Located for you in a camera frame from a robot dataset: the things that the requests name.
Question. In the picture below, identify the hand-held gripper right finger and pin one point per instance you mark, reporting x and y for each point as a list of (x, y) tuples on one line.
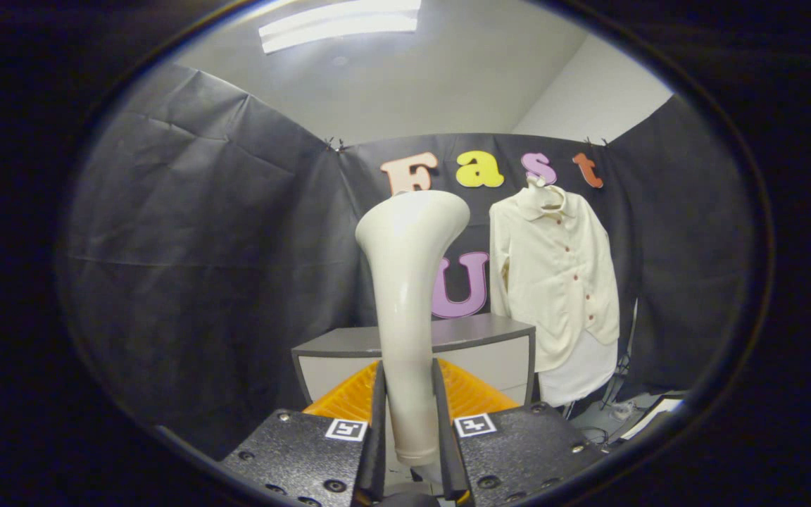
[(448, 451)]

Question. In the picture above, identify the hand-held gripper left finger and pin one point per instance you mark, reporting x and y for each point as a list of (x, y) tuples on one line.
[(376, 458)]

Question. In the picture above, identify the white garment steamer head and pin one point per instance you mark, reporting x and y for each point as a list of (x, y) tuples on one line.
[(405, 282)]

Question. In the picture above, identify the cream button-up shirt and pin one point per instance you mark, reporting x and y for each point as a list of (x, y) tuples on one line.
[(553, 282)]

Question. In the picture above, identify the grey cabinet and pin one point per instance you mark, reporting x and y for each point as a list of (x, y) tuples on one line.
[(490, 331)]

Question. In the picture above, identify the white hanging cloth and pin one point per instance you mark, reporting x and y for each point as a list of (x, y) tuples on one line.
[(578, 377)]

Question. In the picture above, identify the white flat board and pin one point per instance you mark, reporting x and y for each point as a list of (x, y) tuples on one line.
[(655, 414)]

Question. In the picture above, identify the white plastic hanger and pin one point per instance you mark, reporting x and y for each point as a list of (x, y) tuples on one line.
[(545, 197)]

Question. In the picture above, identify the black backdrop cloth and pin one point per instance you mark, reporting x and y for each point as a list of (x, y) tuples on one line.
[(201, 246)]

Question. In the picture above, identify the ceiling light panel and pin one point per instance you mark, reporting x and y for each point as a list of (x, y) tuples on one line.
[(338, 24)]

